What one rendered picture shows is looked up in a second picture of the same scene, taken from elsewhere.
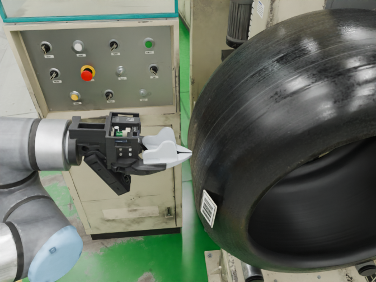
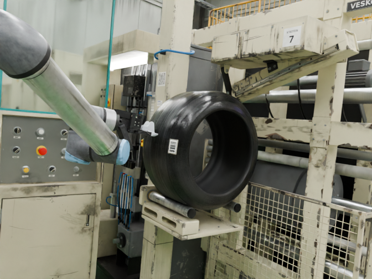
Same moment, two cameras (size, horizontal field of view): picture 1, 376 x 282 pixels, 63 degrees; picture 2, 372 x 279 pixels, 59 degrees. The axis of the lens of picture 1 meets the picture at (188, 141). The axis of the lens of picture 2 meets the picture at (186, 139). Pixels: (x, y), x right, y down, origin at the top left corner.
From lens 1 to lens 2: 1.12 m
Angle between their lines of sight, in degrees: 48
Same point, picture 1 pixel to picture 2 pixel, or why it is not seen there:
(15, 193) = not seen: hidden behind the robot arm
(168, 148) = (151, 125)
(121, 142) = (135, 119)
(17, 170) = not seen: hidden behind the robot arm
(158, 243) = not seen: outside the picture
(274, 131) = (192, 108)
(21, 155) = (101, 114)
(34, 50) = (8, 132)
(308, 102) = (200, 99)
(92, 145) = (123, 120)
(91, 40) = (50, 128)
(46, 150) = (110, 114)
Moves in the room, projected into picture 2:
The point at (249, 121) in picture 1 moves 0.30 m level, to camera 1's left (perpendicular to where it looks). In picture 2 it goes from (183, 107) to (115, 99)
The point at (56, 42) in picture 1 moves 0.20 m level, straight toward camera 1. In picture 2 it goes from (26, 127) to (48, 131)
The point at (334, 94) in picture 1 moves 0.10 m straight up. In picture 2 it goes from (206, 97) to (208, 74)
